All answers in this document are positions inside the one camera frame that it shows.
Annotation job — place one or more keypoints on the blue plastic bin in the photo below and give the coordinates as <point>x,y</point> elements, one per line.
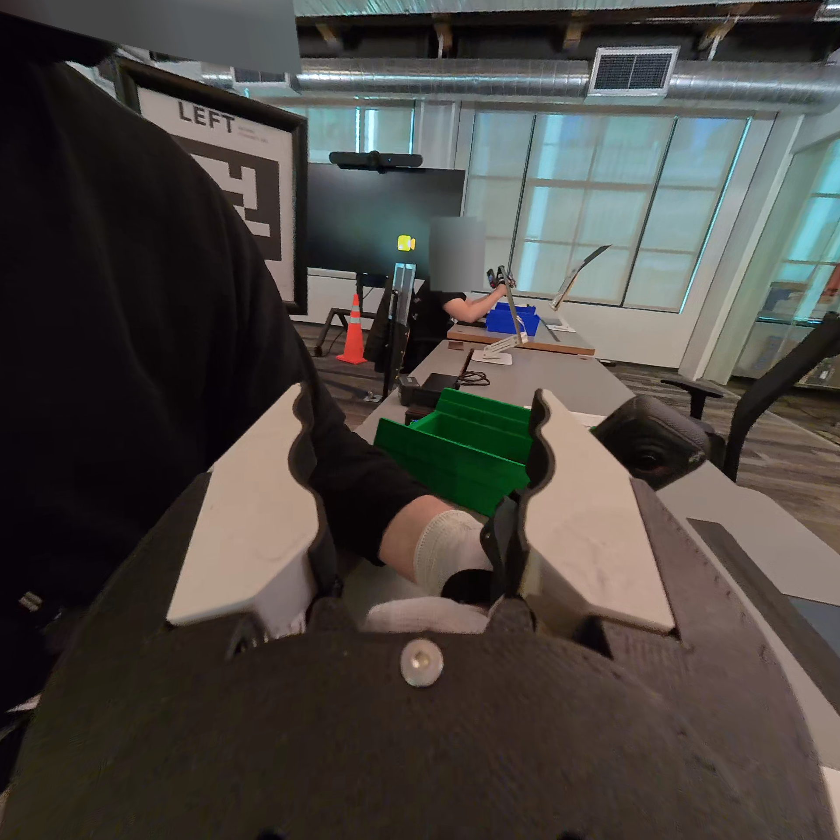
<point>508,321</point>

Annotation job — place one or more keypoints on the white ceiling air vent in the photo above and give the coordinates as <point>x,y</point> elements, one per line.
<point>633,71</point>

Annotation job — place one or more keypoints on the black TV cart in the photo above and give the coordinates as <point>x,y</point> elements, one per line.
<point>394,341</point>

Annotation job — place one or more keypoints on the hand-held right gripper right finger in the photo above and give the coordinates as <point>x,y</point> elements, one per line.
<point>590,525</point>

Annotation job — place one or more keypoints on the silver air duct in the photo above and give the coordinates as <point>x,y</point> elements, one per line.
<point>459,82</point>

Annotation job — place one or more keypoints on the wooden desk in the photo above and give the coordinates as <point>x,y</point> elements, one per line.
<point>564,344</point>

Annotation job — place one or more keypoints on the white stand with board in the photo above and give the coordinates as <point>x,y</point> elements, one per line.
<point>581,272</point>
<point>505,344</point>

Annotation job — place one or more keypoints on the person's left hand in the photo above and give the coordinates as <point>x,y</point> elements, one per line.
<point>453,541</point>

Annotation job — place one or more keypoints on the black office chair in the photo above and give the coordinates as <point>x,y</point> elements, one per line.
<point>781,380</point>

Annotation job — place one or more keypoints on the person's left forearm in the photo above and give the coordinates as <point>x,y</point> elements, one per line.
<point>358,485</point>

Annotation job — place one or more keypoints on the green plastic bin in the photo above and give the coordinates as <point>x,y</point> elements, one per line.
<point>459,466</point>

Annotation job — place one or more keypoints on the large window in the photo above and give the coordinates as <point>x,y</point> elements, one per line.
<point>590,210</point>

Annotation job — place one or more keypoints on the black video bar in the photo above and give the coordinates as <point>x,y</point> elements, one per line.
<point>377,160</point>

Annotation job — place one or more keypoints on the orange traffic cone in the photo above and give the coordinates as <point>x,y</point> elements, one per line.
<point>353,338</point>

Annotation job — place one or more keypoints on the black TV screen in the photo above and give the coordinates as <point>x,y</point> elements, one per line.
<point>367,216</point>

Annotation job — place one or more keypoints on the framed marker poster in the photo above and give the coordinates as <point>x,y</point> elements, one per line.
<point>262,197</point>

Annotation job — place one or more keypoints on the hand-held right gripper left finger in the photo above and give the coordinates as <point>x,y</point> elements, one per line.
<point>249,518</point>

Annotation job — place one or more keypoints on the black box device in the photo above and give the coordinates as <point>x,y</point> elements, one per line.
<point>426,388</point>

